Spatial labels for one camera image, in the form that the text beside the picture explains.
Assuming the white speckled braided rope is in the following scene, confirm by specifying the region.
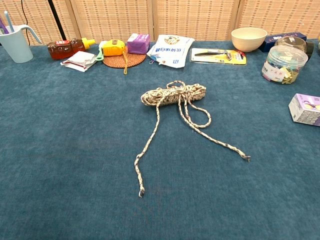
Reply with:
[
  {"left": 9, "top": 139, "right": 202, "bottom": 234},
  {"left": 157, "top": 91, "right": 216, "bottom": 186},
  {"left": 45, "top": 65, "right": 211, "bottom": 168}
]
[{"left": 134, "top": 79, "right": 252, "bottom": 199}]

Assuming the round woven coaster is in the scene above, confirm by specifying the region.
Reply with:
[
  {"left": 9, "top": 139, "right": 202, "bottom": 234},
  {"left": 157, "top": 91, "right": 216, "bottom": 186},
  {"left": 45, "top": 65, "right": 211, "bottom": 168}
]
[{"left": 102, "top": 46, "right": 147, "bottom": 69}]

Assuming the white printed salt bag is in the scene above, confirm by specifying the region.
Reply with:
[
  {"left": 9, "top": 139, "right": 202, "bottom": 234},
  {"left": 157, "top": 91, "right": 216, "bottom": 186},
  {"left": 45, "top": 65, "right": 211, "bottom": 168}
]
[{"left": 146, "top": 34, "right": 195, "bottom": 69}]

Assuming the purple tissue pack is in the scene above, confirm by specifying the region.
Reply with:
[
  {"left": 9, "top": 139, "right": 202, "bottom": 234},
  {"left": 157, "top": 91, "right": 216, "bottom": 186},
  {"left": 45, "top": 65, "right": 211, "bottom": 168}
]
[{"left": 126, "top": 33, "right": 151, "bottom": 55}]

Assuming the yellow tape measure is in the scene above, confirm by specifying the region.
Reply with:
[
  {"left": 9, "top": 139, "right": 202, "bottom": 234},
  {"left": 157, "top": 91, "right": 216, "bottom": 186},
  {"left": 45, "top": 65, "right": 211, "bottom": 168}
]
[{"left": 102, "top": 39, "right": 129, "bottom": 75}]

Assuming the razor in yellow blister pack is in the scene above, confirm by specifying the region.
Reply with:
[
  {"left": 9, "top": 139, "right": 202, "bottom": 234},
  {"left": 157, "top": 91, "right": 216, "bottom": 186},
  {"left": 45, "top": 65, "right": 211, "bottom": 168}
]
[{"left": 190, "top": 47, "right": 248, "bottom": 66}]

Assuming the light green brush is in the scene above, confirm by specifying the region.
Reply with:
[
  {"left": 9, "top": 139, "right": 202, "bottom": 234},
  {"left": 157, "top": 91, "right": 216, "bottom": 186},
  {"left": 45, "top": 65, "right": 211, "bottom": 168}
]
[{"left": 95, "top": 39, "right": 111, "bottom": 62}]

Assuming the blue table cloth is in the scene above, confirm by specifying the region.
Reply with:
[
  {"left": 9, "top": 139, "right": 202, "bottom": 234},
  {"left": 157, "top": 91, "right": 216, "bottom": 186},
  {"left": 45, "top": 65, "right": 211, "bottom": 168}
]
[{"left": 0, "top": 38, "right": 320, "bottom": 240}]

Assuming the white sachet red print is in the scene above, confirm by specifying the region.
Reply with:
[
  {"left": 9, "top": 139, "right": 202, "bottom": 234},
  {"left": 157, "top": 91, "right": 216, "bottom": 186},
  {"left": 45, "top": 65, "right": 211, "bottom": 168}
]
[{"left": 60, "top": 50, "right": 98, "bottom": 73}]

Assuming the bamboo folding screen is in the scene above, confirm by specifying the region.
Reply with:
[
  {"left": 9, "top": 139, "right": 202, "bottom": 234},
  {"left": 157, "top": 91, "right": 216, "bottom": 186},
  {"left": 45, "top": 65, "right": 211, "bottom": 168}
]
[{"left": 0, "top": 0, "right": 320, "bottom": 47}]

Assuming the cream bowl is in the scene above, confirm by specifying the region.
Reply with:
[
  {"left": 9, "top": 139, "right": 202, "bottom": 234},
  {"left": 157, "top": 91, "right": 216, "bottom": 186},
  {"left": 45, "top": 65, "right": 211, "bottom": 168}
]
[{"left": 230, "top": 27, "right": 268, "bottom": 53}]

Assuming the amber honey bottle yellow cap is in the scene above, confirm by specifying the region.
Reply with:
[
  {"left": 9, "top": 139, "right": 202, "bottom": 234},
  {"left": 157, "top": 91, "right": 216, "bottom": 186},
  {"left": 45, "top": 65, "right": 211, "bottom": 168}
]
[{"left": 46, "top": 37, "right": 97, "bottom": 61}]

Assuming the clear jar of clips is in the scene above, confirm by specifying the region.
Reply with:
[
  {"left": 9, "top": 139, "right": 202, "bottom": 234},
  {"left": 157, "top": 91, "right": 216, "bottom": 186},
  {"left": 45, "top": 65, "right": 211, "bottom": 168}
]
[{"left": 261, "top": 44, "right": 309, "bottom": 85}]

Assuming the dark blue box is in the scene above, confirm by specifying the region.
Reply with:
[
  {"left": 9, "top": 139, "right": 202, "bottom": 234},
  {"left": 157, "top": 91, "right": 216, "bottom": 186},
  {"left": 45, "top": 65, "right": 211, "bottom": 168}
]
[{"left": 258, "top": 31, "right": 308, "bottom": 53}]

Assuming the purple white small box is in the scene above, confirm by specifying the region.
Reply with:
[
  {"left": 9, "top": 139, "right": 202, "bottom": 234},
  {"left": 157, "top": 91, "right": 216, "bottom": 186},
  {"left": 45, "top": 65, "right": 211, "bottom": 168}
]
[{"left": 288, "top": 93, "right": 320, "bottom": 124}]

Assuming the black tripod pole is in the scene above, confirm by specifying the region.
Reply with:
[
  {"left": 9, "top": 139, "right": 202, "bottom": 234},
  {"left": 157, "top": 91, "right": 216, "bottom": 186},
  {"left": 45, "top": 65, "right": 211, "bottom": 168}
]
[{"left": 47, "top": 0, "right": 68, "bottom": 41}]

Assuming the light blue toothbrush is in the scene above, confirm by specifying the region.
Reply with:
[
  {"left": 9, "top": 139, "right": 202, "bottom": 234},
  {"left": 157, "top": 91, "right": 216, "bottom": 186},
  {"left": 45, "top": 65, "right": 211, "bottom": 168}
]
[{"left": 3, "top": 10, "right": 15, "bottom": 33}]

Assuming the purple white toothpaste tube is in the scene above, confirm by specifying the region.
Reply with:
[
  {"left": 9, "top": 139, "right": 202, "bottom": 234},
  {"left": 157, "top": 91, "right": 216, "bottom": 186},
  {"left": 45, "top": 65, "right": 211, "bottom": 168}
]
[{"left": 0, "top": 17, "right": 10, "bottom": 35}]

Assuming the light blue handled cup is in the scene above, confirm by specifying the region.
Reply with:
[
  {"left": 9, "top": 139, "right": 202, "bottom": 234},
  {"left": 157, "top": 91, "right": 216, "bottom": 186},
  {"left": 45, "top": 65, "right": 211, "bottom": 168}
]
[{"left": 0, "top": 24, "right": 43, "bottom": 64}]

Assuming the black hanging cable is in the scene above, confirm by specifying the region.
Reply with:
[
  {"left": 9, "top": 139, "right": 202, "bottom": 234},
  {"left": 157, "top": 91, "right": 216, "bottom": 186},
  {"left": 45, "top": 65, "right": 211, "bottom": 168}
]
[{"left": 20, "top": 0, "right": 31, "bottom": 46}]

